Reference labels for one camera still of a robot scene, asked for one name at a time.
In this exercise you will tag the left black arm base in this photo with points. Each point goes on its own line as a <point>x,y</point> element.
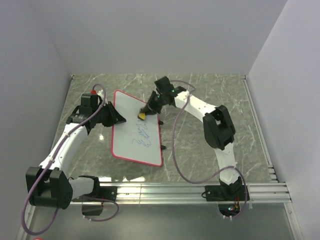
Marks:
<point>104,192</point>

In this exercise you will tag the whiteboard wire stand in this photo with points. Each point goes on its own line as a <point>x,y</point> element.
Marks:
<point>160,124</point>

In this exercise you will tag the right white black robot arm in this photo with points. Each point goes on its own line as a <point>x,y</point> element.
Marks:
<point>218,128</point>

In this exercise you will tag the pink framed whiteboard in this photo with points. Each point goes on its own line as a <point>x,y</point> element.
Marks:
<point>135,140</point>

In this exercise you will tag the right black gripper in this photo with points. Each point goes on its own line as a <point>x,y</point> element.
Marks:
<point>150,108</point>

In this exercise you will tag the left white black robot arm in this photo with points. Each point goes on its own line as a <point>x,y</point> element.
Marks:
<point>48,184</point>

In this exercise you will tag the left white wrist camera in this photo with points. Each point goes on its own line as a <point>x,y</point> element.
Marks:
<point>99,93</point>

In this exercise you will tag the yellow bone shaped eraser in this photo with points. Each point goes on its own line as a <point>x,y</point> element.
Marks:
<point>142,116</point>

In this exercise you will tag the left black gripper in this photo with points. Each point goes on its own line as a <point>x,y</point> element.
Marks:
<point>115,117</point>

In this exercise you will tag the right side aluminium rail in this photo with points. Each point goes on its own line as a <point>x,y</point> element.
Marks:
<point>270,166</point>

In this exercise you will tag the aluminium mounting rail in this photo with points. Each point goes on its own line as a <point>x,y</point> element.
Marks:
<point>163,193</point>

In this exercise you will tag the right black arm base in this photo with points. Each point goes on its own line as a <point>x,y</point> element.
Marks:
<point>225,193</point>

